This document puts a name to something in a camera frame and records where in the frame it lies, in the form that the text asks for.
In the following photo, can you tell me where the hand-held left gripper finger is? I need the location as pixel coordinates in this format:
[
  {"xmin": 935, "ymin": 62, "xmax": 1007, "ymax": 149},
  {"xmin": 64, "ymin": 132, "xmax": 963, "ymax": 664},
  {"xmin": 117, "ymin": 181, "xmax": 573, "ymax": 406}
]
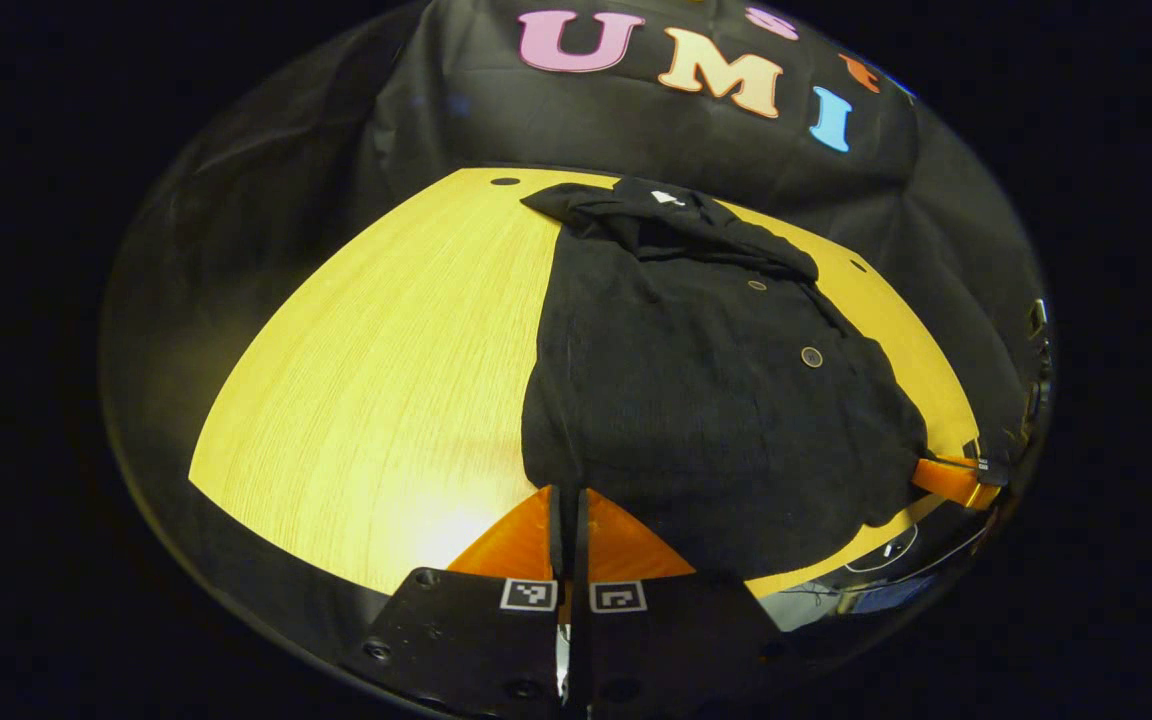
[
  {"xmin": 341, "ymin": 485, "xmax": 568, "ymax": 715},
  {"xmin": 569, "ymin": 487, "xmax": 787, "ymax": 717}
]

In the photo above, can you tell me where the black buttoned garment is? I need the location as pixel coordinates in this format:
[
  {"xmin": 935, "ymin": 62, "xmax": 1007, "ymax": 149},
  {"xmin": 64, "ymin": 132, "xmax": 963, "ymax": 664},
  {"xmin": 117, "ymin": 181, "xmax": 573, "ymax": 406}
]
[{"xmin": 521, "ymin": 175, "xmax": 932, "ymax": 581}]

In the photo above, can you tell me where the white cable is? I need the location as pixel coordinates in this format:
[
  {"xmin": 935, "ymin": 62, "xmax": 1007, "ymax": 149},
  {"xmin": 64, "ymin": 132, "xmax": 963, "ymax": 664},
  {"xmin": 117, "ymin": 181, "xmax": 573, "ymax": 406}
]
[{"xmin": 844, "ymin": 522, "xmax": 922, "ymax": 574}]

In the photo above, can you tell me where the black backdrop cloth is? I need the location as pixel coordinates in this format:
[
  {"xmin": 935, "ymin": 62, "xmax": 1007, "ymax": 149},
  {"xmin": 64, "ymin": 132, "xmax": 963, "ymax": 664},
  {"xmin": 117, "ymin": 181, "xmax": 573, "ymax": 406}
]
[{"xmin": 101, "ymin": 0, "xmax": 1055, "ymax": 641}]

